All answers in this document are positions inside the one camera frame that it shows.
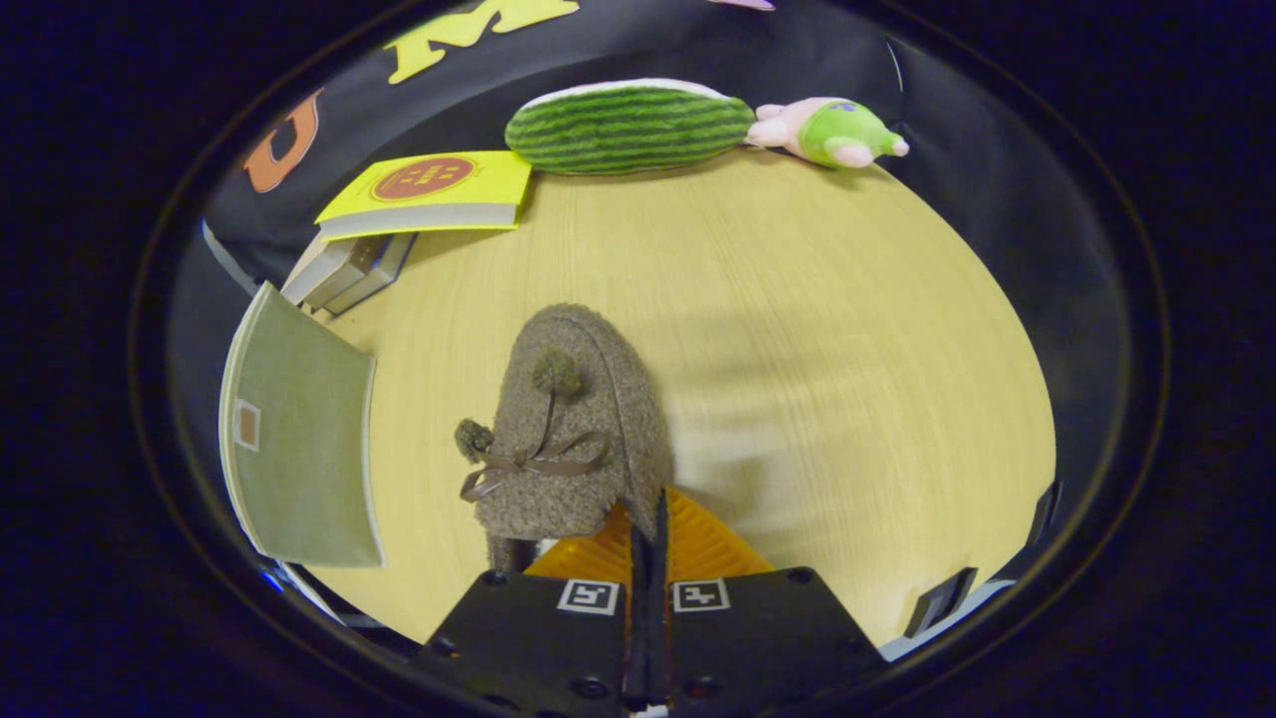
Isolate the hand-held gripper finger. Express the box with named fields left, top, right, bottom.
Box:
left=414, top=499, right=649, bottom=718
left=648, top=487, right=886, bottom=718

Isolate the brown fuzzy shoe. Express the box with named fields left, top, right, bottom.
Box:
left=455, top=303, right=677, bottom=571

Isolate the pale green fabric storage box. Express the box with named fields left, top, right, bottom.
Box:
left=218, top=282, right=386, bottom=569

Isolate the small black block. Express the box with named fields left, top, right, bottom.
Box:
left=902, top=566, right=979, bottom=639

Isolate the yellow book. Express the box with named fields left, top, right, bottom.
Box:
left=315, top=151, right=533, bottom=241

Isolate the watermelon slice plush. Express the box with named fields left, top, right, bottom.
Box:
left=504, top=78, right=757, bottom=177

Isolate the pink and green plush toy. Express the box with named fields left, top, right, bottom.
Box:
left=746, top=97, right=910, bottom=169

